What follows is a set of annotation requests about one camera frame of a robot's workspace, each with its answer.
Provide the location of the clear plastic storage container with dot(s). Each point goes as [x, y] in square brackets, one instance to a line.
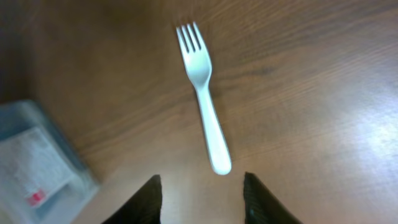
[43, 180]

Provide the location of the cream fork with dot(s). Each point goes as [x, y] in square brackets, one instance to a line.
[199, 68]

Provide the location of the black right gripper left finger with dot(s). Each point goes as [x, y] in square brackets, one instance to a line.
[144, 207]

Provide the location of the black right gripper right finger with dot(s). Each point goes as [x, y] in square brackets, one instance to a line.
[261, 206]

